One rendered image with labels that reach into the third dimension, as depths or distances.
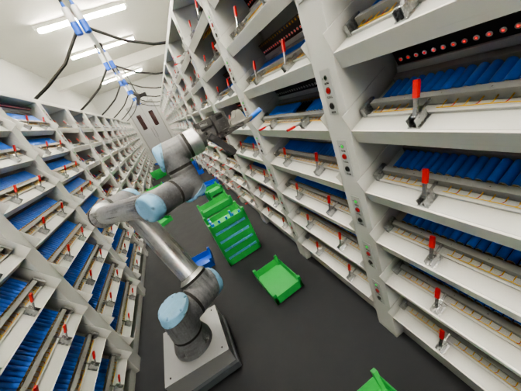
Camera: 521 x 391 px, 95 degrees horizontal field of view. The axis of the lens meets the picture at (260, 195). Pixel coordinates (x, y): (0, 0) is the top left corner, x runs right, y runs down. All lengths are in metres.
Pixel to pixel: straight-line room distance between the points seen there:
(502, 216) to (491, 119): 0.20
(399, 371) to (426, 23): 1.14
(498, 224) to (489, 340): 0.40
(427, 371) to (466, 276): 0.57
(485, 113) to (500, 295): 0.41
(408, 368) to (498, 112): 0.99
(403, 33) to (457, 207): 0.38
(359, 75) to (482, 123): 0.32
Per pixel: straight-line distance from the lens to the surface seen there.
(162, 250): 1.31
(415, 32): 0.57
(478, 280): 0.81
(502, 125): 0.55
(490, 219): 0.66
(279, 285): 1.65
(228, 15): 1.39
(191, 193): 0.86
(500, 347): 0.95
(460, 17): 0.54
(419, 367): 1.29
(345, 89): 0.72
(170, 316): 1.24
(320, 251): 1.51
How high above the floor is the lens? 1.14
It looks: 23 degrees down
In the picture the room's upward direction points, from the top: 23 degrees counter-clockwise
